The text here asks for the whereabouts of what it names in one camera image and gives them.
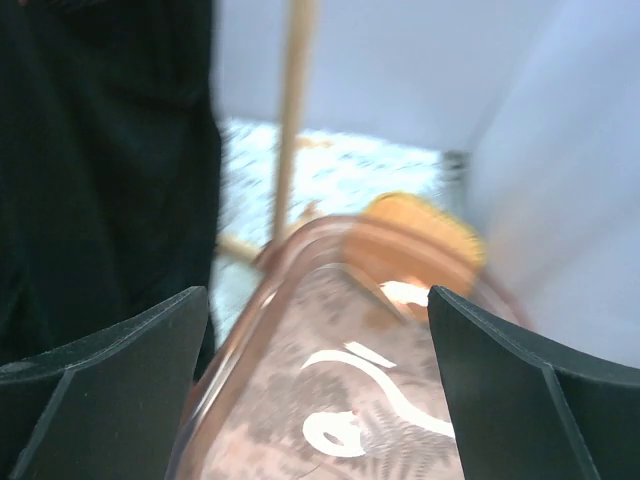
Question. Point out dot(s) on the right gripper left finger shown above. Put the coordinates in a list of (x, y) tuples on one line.
[(107, 406)]

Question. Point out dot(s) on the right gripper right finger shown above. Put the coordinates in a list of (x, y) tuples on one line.
[(526, 407)]

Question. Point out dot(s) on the pink transparent basin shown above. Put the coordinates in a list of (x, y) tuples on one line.
[(326, 375)]

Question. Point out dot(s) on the black hanging garment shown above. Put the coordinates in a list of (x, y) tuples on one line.
[(110, 164)]

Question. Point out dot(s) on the floral tablecloth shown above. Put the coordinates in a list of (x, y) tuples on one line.
[(338, 172)]

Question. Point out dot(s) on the wooden clothes rack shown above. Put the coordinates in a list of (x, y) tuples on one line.
[(302, 15)]

